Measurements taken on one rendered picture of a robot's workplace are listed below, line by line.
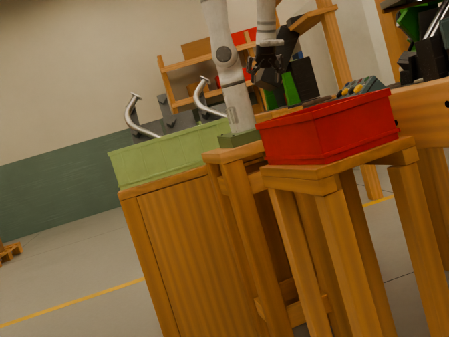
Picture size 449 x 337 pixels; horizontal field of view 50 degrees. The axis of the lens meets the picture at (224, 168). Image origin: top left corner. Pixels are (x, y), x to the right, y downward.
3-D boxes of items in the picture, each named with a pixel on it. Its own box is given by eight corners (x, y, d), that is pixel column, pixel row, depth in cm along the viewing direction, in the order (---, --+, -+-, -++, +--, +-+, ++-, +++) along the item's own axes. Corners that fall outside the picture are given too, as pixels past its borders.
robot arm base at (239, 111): (238, 132, 174) (226, 87, 172) (230, 133, 183) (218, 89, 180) (260, 126, 177) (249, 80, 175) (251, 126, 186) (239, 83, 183)
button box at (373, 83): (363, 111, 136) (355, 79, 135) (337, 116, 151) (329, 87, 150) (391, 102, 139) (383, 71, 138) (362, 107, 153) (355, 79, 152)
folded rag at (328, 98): (321, 105, 182) (319, 97, 182) (336, 101, 175) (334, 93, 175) (302, 111, 177) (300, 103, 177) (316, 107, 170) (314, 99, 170)
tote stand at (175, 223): (173, 366, 206) (116, 192, 198) (171, 320, 257) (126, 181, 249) (320, 315, 213) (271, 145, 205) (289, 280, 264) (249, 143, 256)
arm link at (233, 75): (211, 47, 180) (223, 91, 183) (208, 45, 171) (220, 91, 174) (234, 39, 179) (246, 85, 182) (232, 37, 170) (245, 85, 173)
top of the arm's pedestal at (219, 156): (222, 164, 162) (218, 153, 162) (203, 162, 193) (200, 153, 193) (306, 138, 169) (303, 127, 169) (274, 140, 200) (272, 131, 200)
